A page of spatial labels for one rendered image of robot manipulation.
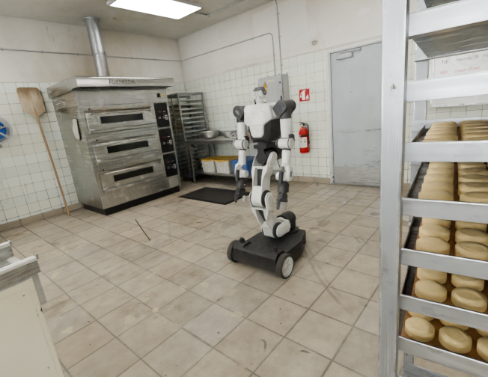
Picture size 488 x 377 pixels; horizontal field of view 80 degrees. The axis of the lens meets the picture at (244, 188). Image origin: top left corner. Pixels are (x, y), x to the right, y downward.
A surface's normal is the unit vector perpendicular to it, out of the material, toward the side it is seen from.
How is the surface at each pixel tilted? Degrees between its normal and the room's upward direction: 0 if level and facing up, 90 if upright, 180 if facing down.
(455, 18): 90
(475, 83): 90
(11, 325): 90
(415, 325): 0
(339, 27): 90
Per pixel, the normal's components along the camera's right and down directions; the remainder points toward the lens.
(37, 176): 0.76, 0.08
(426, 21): -0.56, 0.27
